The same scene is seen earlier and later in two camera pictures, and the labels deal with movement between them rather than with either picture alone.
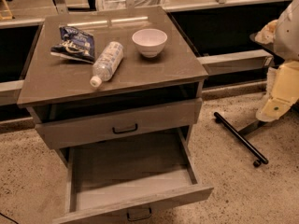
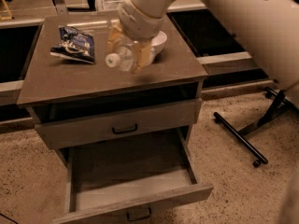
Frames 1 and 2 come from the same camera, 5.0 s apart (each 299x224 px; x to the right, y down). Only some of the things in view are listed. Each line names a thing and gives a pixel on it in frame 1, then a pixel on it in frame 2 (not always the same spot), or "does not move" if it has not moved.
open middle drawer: [126, 180] does not move
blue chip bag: [76, 44] does not move
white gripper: [289, 36] -> [136, 23]
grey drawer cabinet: [117, 94] does not move
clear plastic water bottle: [106, 63] -> [122, 56]
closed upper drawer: [120, 124] does not move
